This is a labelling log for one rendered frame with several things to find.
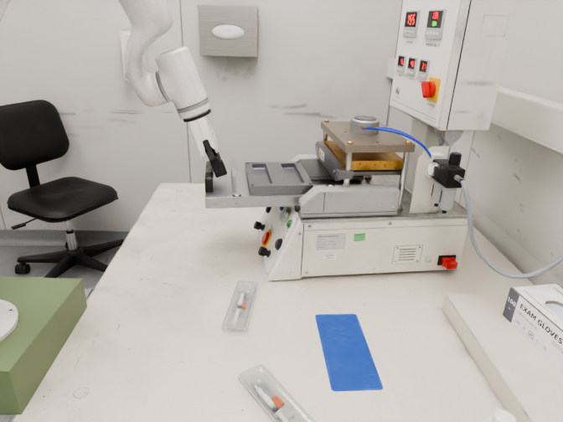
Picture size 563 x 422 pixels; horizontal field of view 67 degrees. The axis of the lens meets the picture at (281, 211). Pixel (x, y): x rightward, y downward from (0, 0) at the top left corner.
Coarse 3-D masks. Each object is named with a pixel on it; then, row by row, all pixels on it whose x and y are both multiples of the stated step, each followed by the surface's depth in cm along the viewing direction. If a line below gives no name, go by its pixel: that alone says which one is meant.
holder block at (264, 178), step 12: (252, 168) 121; (264, 168) 126; (276, 168) 122; (288, 168) 127; (300, 168) 123; (252, 180) 113; (264, 180) 117; (276, 180) 113; (288, 180) 118; (300, 180) 118; (252, 192) 109; (264, 192) 110; (276, 192) 110; (288, 192) 111; (300, 192) 111
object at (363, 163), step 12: (336, 144) 124; (336, 156) 114; (360, 156) 114; (372, 156) 114; (384, 156) 114; (396, 156) 115; (360, 168) 110; (372, 168) 111; (384, 168) 111; (396, 168) 112
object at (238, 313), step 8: (240, 280) 109; (240, 288) 106; (248, 288) 106; (256, 288) 106; (232, 296) 103; (240, 296) 103; (248, 296) 103; (232, 304) 100; (240, 304) 100; (248, 304) 100; (232, 312) 97; (240, 312) 97; (248, 312) 97; (224, 320) 95; (232, 320) 95; (240, 320) 95; (248, 320) 95
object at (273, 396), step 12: (252, 372) 81; (264, 372) 81; (252, 384) 78; (264, 384) 78; (276, 384) 78; (264, 396) 76; (276, 396) 76; (288, 396) 76; (276, 408) 73; (288, 408) 74; (300, 408) 74; (276, 420) 71; (288, 420) 71; (300, 420) 71; (312, 420) 71
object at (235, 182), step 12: (216, 180) 119; (228, 180) 119; (240, 180) 120; (216, 192) 111; (228, 192) 111; (240, 192) 111; (216, 204) 108; (228, 204) 109; (240, 204) 109; (252, 204) 110; (264, 204) 110; (276, 204) 111; (288, 204) 111
